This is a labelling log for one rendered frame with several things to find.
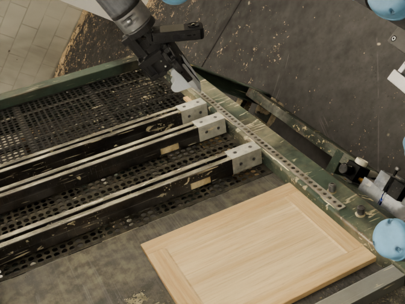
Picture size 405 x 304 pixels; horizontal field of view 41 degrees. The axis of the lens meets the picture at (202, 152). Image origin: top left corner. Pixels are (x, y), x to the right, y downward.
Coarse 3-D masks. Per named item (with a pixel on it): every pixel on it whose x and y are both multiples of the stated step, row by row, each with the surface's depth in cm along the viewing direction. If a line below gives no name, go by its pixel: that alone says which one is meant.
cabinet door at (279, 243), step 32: (288, 192) 185; (192, 224) 177; (224, 224) 175; (256, 224) 174; (288, 224) 172; (320, 224) 170; (160, 256) 166; (192, 256) 165; (224, 256) 163; (256, 256) 162; (288, 256) 160; (320, 256) 159; (352, 256) 157; (192, 288) 154; (224, 288) 153; (256, 288) 151; (288, 288) 150; (320, 288) 150
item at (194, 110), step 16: (160, 112) 232; (176, 112) 230; (192, 112) 233; (112, 128) 224; (128, 128) 223; (144, 128) 226; (160, 128) 230; (64, 144) 218; (80, 144) 217; (96, 144) 219; (112, 144) 222; (16, 160) 212; (32, 160) 210; (48, 160) 213; (64, 160) 216; (0, 176) 206; (16, 176) 209; (32, 176) 212
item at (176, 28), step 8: (176, 24) 121; (184, 24) 120; (192, 24) 119; (200, 24) 119; (152, 32) 118; (160, 32) 117; (168, 32) 117; (176, 32) 117; (184, 32) 117; (192, 32) 118; (200, 32) 118; (152, 40) 119; (160, 40) 118; (168, 40) 118; (176, 40) 118; (184, 40) 119
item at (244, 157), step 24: (192, 168) 195; (216, 168) 195; (240, 168) 200; (120, 192) 187; (144, 192) 185; (168, 192) 190; (72, 216) 178; (96, 216) 181; (120, 216) 185; (0, 240) 172; (24, 240) 172; (48, 240) 176; (0, 264) 172
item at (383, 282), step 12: (372, 276) 147; (384, 276) 147; (396, 276) 146; (348, 288) 145; (360, 288) 144; (372, 288) 144; (384, 288) 145; (396, 288) 148; (324, 300) 142; (336, 300) 142; (348, 300) 141; (360, 300) 142; (372, 300) 145
